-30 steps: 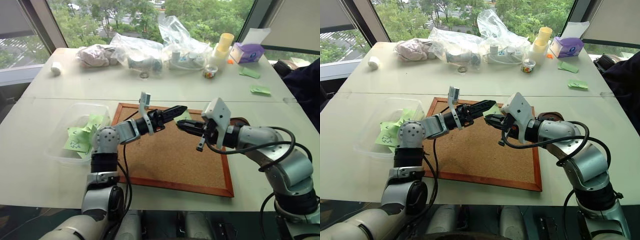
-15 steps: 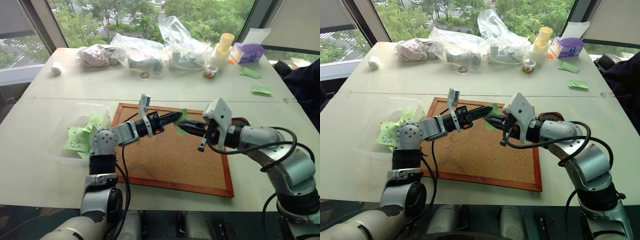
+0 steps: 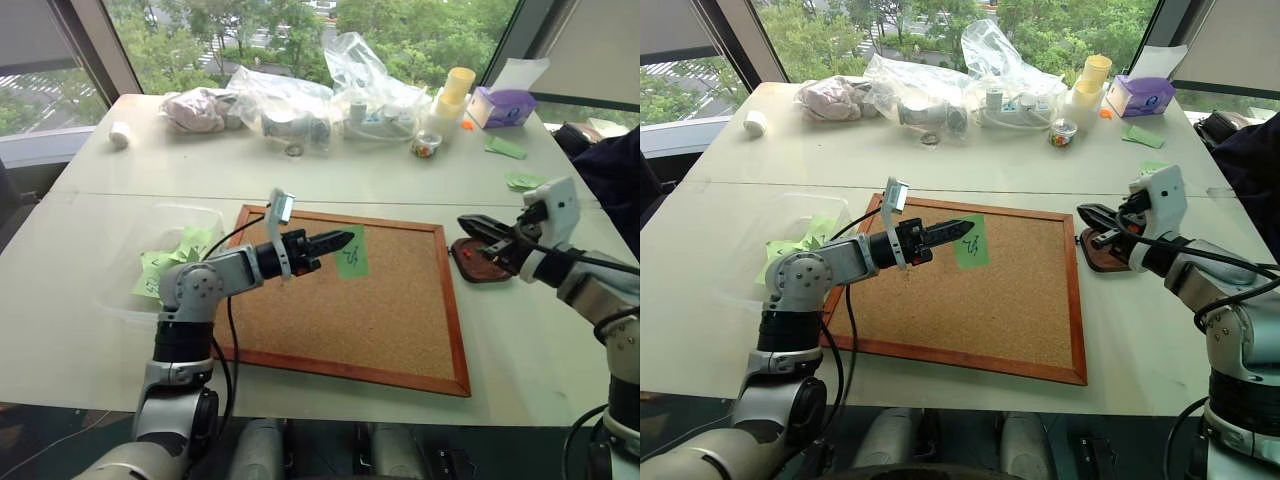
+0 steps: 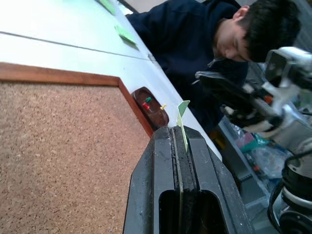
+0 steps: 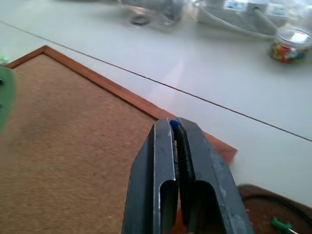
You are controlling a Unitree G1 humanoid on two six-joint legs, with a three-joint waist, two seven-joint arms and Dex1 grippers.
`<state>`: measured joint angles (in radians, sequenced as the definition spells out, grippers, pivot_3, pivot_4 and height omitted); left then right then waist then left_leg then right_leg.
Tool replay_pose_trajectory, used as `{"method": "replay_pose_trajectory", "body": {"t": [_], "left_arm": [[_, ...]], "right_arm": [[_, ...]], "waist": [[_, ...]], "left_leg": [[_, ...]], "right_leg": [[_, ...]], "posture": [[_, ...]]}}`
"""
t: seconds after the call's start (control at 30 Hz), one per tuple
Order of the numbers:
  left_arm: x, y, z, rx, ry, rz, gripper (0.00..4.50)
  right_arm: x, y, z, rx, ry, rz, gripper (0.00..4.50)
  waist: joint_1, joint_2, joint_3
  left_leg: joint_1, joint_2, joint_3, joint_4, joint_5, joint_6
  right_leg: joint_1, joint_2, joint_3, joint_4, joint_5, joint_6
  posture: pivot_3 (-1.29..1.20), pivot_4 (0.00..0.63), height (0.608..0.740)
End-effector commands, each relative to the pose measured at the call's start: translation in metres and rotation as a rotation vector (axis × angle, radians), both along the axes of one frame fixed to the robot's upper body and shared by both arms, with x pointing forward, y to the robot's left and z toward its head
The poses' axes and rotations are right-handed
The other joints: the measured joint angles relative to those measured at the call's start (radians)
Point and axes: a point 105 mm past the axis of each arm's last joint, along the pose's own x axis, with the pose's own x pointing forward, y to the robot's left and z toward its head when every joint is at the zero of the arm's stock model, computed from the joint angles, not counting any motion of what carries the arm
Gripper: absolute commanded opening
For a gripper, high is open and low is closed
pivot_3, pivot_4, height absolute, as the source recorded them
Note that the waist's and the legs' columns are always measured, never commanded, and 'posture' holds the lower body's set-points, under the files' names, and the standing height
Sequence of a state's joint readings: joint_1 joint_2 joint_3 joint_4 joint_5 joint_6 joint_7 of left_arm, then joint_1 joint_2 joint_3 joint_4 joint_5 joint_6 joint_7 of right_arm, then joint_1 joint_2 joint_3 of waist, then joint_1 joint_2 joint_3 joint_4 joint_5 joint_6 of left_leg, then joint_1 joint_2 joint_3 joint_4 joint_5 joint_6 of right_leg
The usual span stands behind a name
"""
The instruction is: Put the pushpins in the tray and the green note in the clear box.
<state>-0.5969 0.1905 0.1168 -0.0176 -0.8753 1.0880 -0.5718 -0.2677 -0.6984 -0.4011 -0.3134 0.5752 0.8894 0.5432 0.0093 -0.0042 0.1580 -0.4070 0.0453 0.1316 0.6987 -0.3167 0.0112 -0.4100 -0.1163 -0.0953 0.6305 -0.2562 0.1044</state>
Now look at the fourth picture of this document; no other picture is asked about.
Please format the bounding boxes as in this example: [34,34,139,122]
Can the person in dark hoodie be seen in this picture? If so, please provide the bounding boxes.
[125,0,302,136]

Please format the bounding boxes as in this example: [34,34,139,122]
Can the green sticky note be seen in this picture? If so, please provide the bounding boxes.
[96,0,118,15]
[176,100,191,152]
[114,25,139,49]

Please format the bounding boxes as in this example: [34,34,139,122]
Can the cork board with wooden frame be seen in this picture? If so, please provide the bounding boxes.
[0,62,155,234]

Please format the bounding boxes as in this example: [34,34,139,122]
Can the brown oval wooden tray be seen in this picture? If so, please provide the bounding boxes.
[131,87,170,132]

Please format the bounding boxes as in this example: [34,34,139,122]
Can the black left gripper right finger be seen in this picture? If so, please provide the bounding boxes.
[219,104,268,128]

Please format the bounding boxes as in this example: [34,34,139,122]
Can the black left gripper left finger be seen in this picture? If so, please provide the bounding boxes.
[123,126,182,234]

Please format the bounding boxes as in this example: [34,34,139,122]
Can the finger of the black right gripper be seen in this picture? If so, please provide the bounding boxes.
[195,70,252,101]
[180,125,256,234]

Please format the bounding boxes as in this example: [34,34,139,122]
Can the clear plastic bags pile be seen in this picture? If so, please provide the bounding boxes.
[233,128,294,182]

